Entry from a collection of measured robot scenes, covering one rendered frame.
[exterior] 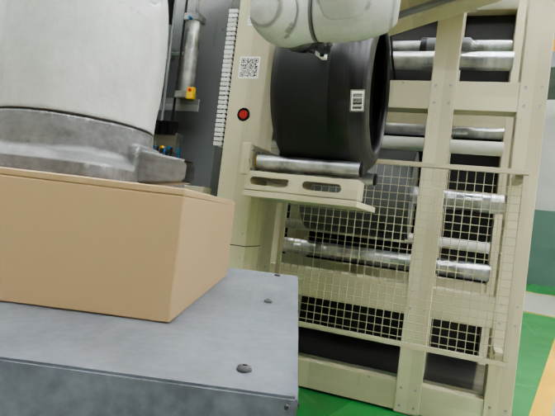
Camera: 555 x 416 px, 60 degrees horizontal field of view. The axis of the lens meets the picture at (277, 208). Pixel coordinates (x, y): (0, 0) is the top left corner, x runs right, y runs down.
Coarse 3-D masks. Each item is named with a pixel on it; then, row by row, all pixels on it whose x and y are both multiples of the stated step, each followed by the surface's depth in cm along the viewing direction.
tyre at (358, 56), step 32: (288, 64) 138; (320, 64) 135; (352, 64) 133; (384, 64) 171; (288, 96) 139; (320, 96) 136; (384, 96) 176; (288, 128) 144; (320, 128) 140; (352, 128) 138; (384, 128) 174; (352, 160) 147
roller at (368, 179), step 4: (284, 172) 179; (288, 172) 179; (292, 172) 178; (296, 172) 178; (300, 172) 177; (316, 176) 175; (320, 176) 175; (324, 176) 174; (328, 176) 174; (332, 176) 173; (364, 176) 169; (368, 176) 169; (372, 176) 169; (376, 176) 169; (360, 180) 170; (364, 180) 169; (368, 180) 169; (372, 180) 168; (376, 180) 169; (364, 184) 170; (368, 184) 170; (372, 184) 169; (376, 184) 170
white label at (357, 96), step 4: (352, 92) 134; (356, 92) 134; (360, 92) 134; (364, 92) 134; (352, 96) 134; (356, 96) 134; (360, 96) 134; (364, 96) 134; (352, 100) 134; (356, 100) 134; (360, 100) 134; (352, 104) 135; (356, 104) 135; (360, 104) 135; (352, 108) 135; (356, 108) 135; (360, 108) 135
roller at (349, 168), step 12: (264, 156) 153; (276, 156) 152; (264, 168) 154; (276, 168) 152; (288, 168) 150; (300, 168) 148; (312, 168) 147; (324, 168) 146; (336, 168) 144; (348, 168) 143; (360, 168) 142
